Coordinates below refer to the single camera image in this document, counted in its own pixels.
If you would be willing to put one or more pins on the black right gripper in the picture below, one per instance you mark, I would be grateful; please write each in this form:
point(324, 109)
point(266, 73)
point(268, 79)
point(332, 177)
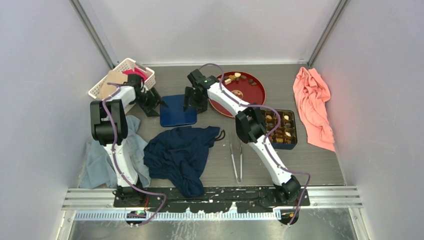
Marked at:
point(200, 107)

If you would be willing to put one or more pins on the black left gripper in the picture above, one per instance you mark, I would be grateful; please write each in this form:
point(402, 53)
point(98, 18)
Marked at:
point(151, 110)

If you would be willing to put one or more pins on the blue tin lid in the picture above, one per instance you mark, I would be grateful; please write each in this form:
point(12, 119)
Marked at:
point(174, 115)

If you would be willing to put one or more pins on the red round tray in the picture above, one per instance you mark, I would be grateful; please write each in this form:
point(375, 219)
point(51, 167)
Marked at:
point(245, 86)

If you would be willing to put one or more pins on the blue chocolate tin box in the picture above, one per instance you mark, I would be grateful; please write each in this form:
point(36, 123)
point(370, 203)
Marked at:
point(285, 136)

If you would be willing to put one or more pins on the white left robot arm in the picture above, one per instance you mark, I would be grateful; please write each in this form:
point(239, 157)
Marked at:
point(110, 128)

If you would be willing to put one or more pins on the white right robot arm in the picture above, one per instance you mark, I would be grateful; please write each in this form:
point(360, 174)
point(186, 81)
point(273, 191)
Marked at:
point(250, 128)

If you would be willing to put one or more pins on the pink magenta cloth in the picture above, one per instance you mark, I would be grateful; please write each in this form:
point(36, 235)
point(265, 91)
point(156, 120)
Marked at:
point(136, 71)

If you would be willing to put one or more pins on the white plastic basket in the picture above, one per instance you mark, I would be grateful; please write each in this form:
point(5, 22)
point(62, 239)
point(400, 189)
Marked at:
point(126, 64)

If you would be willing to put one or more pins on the beige cloth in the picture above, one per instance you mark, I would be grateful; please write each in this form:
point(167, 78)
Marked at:
point(111, 83)

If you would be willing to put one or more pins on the dark blue cloth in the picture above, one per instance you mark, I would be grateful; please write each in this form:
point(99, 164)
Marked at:
point(180, 155)

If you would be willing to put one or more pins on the light blue cloth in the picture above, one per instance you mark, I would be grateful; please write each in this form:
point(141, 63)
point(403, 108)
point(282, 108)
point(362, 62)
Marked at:
point(99, 169)

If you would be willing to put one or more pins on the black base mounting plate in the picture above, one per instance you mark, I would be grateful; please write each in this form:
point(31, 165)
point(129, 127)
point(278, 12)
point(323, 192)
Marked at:
point(247, 199)

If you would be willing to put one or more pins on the salmon pink cloth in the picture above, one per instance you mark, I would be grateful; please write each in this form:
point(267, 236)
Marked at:
point(311, 94)

